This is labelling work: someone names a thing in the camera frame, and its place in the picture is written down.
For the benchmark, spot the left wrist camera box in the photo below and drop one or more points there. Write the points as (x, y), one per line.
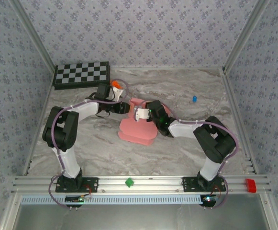
(117, 93)

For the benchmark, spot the aluminium frame post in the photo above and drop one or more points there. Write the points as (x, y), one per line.
(33, 36)
(246, 36)

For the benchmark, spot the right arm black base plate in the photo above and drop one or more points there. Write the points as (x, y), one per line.
(189, 185)

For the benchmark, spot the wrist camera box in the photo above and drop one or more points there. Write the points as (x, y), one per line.
(142, 113)
(117, 93)

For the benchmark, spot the orange toy brick plate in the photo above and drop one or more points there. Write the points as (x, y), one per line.
(116, 84)

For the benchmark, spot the green block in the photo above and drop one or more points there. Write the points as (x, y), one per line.
(129, 182)

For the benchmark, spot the blue key tag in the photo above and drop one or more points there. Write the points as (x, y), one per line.
(195, 98)

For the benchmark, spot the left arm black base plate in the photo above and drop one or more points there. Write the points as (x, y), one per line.
(93, 185)

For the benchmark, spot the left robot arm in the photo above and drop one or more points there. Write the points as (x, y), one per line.
(59, 129)

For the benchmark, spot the red block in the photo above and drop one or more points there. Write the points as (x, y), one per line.
(250, 185)

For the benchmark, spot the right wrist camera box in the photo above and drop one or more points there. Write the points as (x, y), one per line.
(142, 113)

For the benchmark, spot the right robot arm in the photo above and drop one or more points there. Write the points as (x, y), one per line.
(215, 141)

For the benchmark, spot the aluminium side rail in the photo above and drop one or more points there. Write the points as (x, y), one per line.
(233, 95)
(27, 167)

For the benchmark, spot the long aluminium base rail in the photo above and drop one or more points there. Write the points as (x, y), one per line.
(153, 184)

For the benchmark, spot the pink paper box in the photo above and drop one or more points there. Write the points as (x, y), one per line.
(136, 131)

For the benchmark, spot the grey metal sheet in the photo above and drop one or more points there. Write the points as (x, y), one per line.
(141, 218)

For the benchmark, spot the black grey chessboard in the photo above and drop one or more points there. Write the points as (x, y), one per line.
(81, 74)

